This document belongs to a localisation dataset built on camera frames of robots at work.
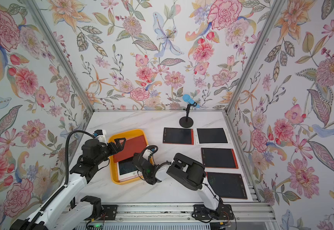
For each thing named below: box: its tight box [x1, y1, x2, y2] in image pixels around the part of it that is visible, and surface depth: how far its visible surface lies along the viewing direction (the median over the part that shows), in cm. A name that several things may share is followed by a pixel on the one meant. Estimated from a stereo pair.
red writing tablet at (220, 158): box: [201, 147, 239, 169], surface depth 98 cm
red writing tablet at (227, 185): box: [205, 172, 248, 200], surface depth 85 cm
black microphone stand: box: [178, 103, 194, 128], surface depth 115 cm
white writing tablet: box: [193, 127, 231, 145], surface depth 107 cm
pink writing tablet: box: [117, 158, 140, 182], surface depth 88 cm
